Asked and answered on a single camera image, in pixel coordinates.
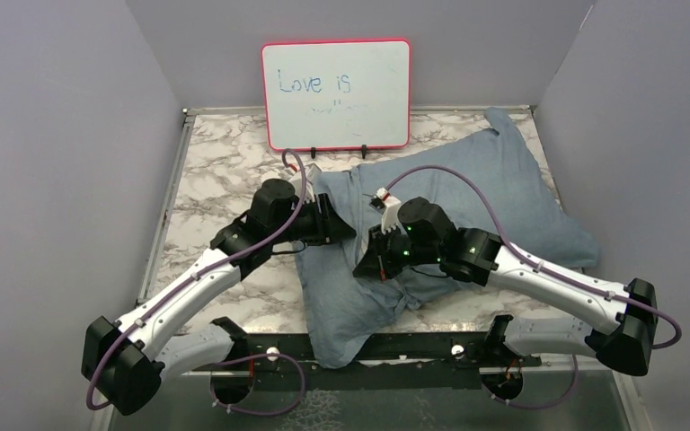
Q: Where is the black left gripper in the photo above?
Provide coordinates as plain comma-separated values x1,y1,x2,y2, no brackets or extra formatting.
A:
270,193,357,247

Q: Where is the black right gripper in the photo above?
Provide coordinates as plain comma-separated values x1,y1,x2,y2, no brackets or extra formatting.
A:
353,222,442,281

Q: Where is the blue pillowcase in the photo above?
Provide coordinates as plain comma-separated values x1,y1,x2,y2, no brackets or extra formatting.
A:
296,108,600,369

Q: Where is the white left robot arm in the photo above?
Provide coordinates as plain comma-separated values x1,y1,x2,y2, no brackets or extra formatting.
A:
81,177,356,415

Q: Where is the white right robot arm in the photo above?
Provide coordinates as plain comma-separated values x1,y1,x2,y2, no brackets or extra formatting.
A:
352,198,658,376

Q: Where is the red framed whiteboard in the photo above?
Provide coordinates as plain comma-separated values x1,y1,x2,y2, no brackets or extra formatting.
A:
261,39,412,152

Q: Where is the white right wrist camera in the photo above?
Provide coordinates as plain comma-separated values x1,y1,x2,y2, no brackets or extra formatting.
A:
370,188,402,234

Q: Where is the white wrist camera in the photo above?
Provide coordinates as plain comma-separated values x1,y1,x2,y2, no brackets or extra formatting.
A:
370,188,402,234
289,163,322,203

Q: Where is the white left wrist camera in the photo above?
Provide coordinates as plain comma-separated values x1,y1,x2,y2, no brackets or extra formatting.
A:
289,163,322,203

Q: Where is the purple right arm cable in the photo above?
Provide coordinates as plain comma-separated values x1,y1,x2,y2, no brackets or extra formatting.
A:
380,164,683,411

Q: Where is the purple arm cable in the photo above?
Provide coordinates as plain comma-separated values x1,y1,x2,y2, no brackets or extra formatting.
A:
380,164,683,411
85,148,309,418

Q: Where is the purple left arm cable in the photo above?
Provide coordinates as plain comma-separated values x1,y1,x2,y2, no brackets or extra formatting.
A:
85,148,309,418

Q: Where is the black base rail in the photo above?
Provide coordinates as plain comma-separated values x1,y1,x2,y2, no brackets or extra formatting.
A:
203,331,541,395

